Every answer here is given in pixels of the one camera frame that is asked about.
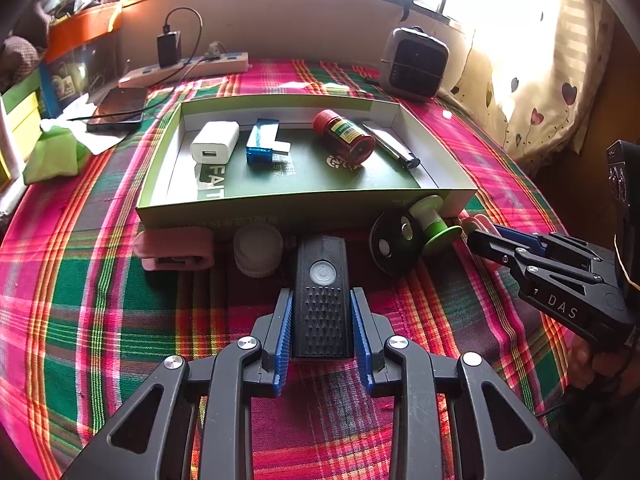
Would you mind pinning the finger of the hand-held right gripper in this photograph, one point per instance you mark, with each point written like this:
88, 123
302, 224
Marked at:
560, 300
520, 240

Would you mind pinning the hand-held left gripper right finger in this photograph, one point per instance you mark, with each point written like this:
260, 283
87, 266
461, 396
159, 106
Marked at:
361, 340

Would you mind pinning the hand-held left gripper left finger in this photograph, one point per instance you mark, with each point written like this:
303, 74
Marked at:
282, 340

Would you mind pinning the small pink clip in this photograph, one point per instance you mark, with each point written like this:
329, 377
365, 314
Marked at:
480, 222

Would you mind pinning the black bike light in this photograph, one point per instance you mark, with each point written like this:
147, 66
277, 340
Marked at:
320, 310

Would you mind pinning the green and white spool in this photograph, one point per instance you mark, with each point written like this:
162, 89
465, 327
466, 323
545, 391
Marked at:
435, 225

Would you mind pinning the white round jar cap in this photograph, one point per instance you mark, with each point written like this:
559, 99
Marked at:
257, 250

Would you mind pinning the black round key fob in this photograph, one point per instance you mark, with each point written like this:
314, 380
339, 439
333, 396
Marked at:
395, 245

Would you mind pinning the large pink clip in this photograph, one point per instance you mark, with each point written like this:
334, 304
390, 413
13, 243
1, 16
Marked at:
170, 245

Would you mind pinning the green cardboard box tray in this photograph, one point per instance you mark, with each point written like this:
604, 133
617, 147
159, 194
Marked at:
300, 180

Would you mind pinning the slim black silver pen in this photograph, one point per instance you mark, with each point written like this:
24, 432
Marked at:
387, 140

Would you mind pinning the blue translucent USB adapter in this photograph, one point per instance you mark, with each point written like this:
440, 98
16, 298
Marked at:
260, 145

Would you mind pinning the brown bottle with red cap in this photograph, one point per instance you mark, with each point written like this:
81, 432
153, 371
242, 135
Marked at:
345, 135

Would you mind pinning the white USB wall charger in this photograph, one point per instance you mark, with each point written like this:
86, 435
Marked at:
215, 142

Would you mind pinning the person's right hand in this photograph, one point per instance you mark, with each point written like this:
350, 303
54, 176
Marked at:
585, 362

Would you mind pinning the cream curtain with hearts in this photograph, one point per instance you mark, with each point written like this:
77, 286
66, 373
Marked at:
540, 85

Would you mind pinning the grey portable heater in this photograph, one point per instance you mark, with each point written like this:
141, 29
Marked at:
415, 65

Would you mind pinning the white paper sheet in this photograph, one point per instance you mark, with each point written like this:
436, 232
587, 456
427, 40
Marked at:
100, 140

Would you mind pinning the white power strip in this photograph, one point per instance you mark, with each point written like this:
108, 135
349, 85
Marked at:
220, 62

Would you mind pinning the black smartphone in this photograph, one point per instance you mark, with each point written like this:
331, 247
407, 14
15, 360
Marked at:
117, 107

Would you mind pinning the green tissue packet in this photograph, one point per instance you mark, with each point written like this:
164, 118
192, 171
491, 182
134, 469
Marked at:
55, 155

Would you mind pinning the white plug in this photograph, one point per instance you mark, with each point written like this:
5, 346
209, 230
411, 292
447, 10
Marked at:
216, 51

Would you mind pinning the black power adapter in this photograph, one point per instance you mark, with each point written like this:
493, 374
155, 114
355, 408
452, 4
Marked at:
169, 50

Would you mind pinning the yellow cardboard box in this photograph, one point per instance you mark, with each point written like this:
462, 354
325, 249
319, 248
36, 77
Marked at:
22, 130

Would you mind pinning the clear plastic container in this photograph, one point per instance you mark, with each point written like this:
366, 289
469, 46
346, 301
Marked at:
75, 72

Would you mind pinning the white tube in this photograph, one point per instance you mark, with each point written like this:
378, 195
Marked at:
4, 140

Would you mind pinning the green cardboard box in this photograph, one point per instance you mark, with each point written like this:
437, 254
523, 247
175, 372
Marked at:
20, 90

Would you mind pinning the orange storage box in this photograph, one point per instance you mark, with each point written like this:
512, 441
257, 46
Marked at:
80, 27

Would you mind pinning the brown cloth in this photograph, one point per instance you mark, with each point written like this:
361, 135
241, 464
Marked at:
17, 57

